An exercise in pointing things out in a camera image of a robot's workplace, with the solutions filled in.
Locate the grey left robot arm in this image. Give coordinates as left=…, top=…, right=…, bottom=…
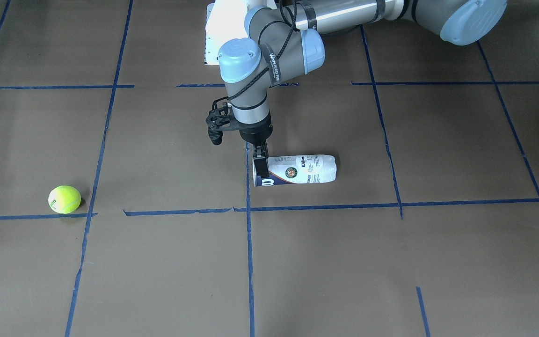
left=206, top=0, right=507, bottom=186

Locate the yellow tennis ball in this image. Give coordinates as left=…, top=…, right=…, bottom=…
left=48, top=185, right=82, bottom=214

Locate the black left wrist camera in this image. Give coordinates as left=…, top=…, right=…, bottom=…
left=205, top=103, right=242, bottom=146

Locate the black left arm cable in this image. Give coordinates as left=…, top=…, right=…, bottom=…
left=211, top=0, right=299, bottom=106

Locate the white tennis ball can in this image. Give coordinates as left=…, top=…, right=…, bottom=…
left=253, top=155, right=337, bottom=186

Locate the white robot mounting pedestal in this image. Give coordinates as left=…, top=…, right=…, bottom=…
left=204, top=0, right=257, bottom=66

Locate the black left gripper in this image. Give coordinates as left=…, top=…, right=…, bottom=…
left=239, top=117, right=272, bottom=182

